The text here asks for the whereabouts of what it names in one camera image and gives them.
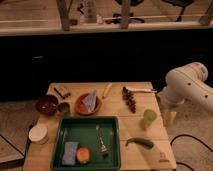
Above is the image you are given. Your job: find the metal fork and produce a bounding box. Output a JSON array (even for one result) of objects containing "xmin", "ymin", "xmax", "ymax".
[{"xmin": 96, "ymin": 125, "xmax": 108, "ymax": 157}]

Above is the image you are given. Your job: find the small dark cup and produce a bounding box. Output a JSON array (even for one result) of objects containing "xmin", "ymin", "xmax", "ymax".
[{"xmin": 57, "ymin": 102, "xmax": 70, "ymax": 115}]

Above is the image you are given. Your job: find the orange plate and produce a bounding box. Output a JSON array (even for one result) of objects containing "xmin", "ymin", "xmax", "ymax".
[{"xmin": 74, "ymin": 93, "xmax": 102, "ymax": 116}]

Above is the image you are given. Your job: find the white paper cup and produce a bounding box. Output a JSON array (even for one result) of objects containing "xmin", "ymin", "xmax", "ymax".
[{"xmin": 28, "ymin": 124, "xmax": 49, "ymax": 144}]

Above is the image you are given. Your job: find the grey folded cloth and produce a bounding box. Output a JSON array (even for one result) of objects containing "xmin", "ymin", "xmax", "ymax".
[{"xmin": 82, "ymin": 91, "xmax": 97, "ymax": 112}]

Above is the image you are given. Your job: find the dark brown bowl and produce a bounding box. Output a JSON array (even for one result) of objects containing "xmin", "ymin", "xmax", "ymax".
[{"xmin": 35, "ymin": 94, "xmax": 58, "ymax": 116}]

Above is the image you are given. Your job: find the white handled utensil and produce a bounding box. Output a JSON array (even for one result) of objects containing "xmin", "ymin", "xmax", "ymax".
[{"xmin": 126, "ymin": 87, "xmax": 157, "ymax": 93}]

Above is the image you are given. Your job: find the green pepper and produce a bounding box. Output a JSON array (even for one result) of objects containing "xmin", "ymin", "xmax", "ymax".
[{"xmin": 126, "ymin": 137, "xmax": 154, "ymax": 149}]

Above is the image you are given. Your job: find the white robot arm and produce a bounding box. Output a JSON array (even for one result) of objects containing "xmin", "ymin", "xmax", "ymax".
[{"xmin": 157, "ymin": 62, "xmax": 213, "ymax": 127}]

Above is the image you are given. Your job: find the brown chocolate bar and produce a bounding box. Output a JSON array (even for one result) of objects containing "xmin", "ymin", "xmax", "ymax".
[{"xmin": 54, "ymin": 86, "xmax": 71, "ymax": 99}]

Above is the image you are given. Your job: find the orange fruit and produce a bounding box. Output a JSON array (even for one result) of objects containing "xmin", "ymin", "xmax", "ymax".
[{"xmin": 76, "ymin": 147, "xmax": 90, "ymax": 164}]

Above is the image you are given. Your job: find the green plastic tray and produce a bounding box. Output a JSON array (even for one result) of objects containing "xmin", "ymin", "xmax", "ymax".
[{"xmin": 50, "ymin": 116, "xmax": 121, "ymax": 171}]

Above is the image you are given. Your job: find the blue sponge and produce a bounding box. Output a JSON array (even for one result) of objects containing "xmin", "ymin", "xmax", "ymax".
[{"xmin": 62, "ymin": 141, "xmax": 78, "ymax": 165}]

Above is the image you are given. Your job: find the green paper cup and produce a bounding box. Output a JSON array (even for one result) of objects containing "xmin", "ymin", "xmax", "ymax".
[{"xmin": 143, "ymin": 109, "xmax": 157, "ymax": 129}]

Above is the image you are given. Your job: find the dark grape bunch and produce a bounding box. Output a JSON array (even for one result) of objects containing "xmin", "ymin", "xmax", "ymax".
[{"xmin": 122, "ymin": 87, "xmax": 136, "ymax": 113}]

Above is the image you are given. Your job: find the black cable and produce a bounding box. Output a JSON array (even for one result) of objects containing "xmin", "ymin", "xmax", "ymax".
[{"xmin": 170, "ymin": 133, "xmax": 213, "ymax": 171}]

